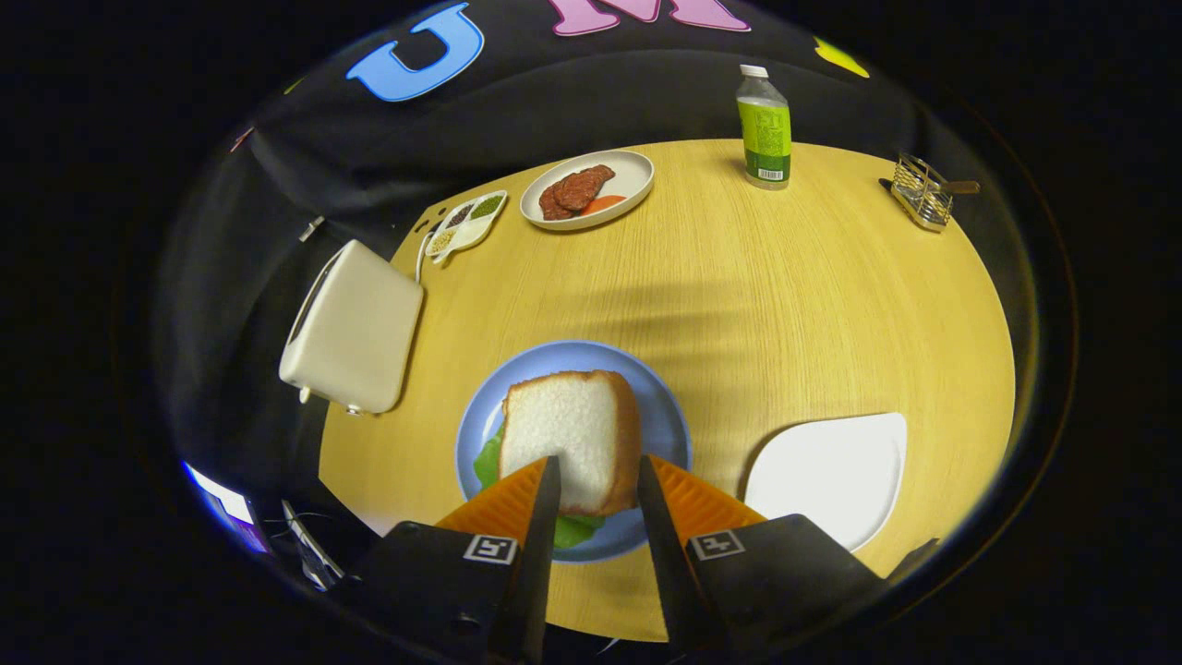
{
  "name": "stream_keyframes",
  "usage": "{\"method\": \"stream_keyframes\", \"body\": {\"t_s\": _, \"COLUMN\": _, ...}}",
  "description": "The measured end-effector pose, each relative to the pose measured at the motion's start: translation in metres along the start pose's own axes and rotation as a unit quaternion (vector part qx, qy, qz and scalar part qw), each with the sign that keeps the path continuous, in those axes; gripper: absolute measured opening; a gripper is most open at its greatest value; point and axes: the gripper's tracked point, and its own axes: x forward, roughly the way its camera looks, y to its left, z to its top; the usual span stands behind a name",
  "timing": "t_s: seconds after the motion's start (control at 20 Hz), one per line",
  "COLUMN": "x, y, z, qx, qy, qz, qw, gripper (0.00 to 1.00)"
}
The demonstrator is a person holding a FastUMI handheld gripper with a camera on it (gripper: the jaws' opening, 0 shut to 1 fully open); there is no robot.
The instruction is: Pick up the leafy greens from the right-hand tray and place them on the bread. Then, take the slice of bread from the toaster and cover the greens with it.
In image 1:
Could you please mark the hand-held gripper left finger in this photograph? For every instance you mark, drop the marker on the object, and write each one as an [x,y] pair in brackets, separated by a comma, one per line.
[536,554]

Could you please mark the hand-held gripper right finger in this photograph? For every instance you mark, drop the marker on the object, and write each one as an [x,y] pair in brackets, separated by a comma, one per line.
[669,563]

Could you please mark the green lettuce leaf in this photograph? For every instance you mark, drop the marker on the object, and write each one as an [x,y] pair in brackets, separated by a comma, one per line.
[487,462]

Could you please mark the white bread slice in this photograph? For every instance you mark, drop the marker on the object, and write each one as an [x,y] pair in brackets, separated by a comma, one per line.
[568,434]

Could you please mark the blue round plate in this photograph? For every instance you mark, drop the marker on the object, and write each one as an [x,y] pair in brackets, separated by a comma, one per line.
[665,425]

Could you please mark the white square plate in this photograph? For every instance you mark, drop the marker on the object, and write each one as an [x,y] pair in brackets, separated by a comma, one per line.
[826,480]

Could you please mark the white thin screen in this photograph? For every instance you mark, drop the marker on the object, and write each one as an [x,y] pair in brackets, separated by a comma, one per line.
[314,550]

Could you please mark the white toaster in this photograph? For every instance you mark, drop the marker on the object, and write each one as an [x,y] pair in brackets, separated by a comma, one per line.
[355,323]

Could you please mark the computer monitor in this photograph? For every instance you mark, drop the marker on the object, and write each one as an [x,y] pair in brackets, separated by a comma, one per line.
[226,508]

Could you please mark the divided white condiment dish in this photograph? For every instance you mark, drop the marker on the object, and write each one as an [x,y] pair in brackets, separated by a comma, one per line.
[466,231]

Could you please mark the brown meat slice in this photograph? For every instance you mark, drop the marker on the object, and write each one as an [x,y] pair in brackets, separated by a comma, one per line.
[552,205]
[582,187]

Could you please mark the red tomato slice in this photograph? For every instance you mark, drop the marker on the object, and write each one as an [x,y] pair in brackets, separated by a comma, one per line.
[605,203]

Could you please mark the white round plate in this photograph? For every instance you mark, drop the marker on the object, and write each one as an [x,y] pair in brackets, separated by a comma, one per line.
[628,171]

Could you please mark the green label plastic bottle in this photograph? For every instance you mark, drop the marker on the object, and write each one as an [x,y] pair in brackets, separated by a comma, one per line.
[765,129]

